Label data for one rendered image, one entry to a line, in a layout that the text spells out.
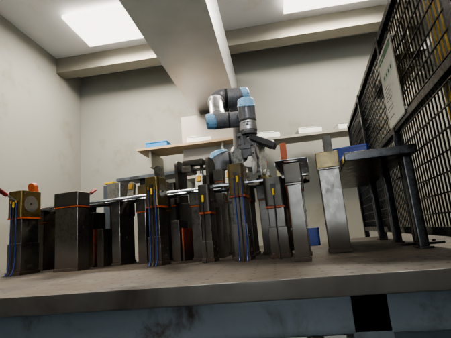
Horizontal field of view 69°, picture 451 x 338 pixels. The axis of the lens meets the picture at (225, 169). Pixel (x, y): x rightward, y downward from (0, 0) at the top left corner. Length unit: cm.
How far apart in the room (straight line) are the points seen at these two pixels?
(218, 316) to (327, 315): 22
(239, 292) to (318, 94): 446
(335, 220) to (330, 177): 16
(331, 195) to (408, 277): 57
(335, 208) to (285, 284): 60
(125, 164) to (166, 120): 91
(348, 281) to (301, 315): 12
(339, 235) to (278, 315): 56
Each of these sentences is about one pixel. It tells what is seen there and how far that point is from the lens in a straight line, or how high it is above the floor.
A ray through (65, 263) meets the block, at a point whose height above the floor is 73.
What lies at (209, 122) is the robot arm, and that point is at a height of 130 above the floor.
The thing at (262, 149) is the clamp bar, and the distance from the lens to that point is 161.
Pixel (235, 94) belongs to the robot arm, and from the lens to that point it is 187.
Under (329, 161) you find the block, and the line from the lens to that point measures 125.
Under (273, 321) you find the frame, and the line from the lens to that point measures 74.
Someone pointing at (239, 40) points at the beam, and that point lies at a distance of 469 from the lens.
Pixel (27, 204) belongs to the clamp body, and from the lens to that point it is 171.
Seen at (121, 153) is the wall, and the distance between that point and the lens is 522.
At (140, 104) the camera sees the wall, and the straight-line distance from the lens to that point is 534.
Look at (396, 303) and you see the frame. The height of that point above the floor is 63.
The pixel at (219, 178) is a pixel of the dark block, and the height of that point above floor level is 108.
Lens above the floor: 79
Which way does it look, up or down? 11 degrees up
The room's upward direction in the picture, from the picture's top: 5 degrees counter-clockwise
